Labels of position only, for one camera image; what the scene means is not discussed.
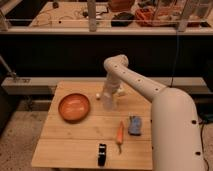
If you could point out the orange tool case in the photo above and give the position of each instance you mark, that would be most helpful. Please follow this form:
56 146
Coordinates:
149 17

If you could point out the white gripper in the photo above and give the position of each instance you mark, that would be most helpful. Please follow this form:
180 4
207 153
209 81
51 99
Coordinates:
113 86

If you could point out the orange carrot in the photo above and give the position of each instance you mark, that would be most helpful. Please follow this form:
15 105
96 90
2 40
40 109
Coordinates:
119 137

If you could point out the wooden board table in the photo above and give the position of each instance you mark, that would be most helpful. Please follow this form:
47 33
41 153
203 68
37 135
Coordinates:
67 145

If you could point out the black bowl on bench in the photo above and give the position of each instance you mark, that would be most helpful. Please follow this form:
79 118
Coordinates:
122 19

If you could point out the blue sponge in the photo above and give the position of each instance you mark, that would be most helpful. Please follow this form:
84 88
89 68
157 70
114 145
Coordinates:
135 126

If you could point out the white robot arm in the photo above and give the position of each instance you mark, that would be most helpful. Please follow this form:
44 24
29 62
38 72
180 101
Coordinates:
175 131

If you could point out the orange bowl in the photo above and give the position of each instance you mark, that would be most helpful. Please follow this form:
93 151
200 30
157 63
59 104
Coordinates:
74 107

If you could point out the black eraser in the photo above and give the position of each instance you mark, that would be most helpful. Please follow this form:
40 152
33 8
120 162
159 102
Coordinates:
102 154

